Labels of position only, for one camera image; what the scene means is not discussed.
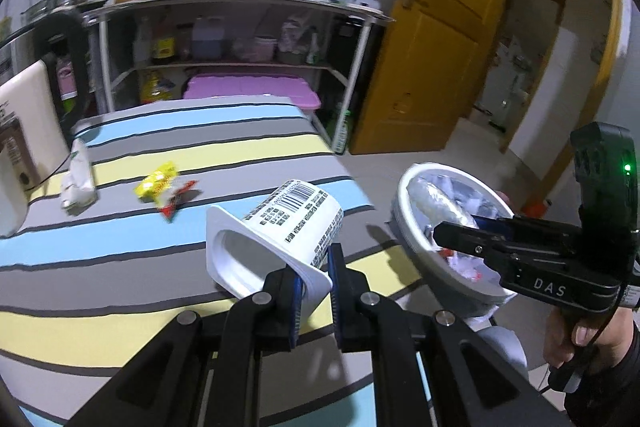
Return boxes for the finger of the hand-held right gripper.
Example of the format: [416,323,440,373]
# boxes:
[432,221,508,264]
[471,214,517,235]

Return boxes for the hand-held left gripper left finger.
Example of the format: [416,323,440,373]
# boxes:
[65,269,304,427]

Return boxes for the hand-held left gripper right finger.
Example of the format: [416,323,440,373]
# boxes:
[327,243,573,427]

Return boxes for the white round trash bin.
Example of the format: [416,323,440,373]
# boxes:
[389,161,519,319]

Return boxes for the clear plastic bag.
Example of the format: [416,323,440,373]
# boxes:
[407,178,477,229]

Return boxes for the white yogurt cup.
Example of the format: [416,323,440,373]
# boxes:
[205,179,344,301]

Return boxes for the person's right hand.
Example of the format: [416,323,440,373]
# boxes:
[544,304,635,371]

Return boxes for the translucent bin liner bag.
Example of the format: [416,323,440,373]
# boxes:
[399,164,515,299]

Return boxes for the white refrigerator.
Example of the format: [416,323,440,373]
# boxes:
[479,41,537,134]

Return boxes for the red snack wrapper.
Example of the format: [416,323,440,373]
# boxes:
[158,179,199,224]

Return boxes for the green glass bottle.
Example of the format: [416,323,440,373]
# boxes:
[333,106,354,156]

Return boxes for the yellow wooden door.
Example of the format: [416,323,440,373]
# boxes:
[347,0,517,156]

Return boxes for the striped tablecloth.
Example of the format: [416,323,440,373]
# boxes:
[0,94,427,427]

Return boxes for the yellow snack wrapper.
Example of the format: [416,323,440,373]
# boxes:
[132,160,181,202]

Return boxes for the storage box with pink lid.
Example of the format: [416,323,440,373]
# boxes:
[182,74,321,114]

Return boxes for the white tissue packet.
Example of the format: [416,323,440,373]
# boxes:
[59,137,99,213]

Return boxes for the yellow cooking oil bottle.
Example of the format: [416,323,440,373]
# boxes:
[139,71,176,104]

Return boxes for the crumpled plastic bags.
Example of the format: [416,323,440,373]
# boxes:
[279,14,322,66]

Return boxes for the translucent plastic jug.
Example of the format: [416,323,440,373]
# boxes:
[191,16,224,60]

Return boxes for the brown jar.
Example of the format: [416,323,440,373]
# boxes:
[175,22,194,60]

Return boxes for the dark bottle with yellow label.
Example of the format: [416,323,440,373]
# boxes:
[151,19,176,66]

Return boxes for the white plastic bottle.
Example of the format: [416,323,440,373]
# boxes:
[133,16,154,68]

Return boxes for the white cup with brown band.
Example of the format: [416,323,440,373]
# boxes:
[0,117,42,239]

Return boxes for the white soy milk maker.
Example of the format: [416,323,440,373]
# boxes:
[0,11,92,190]

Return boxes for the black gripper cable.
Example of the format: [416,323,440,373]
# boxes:
[540,284,628,394]

